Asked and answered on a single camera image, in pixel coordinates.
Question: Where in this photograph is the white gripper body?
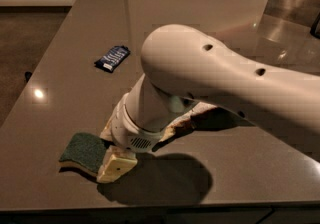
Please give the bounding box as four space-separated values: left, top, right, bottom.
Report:
110 92 174 153

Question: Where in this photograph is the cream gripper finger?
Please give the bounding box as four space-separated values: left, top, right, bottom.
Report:
97 146 138 183
100 117 113 142

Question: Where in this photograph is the green and yellow sponge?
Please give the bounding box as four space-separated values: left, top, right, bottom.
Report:
59 133 112 177

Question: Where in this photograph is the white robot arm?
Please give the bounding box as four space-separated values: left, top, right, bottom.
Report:
97 25 320 183

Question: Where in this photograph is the blue rxbar blueberry wrapper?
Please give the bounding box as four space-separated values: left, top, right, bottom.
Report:
94 45 131 73

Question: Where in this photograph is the yellow brown snack bag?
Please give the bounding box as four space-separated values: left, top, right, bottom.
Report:
100 101 228 143

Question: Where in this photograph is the steel stand under jar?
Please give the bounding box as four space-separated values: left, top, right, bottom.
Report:
264 0 320 27

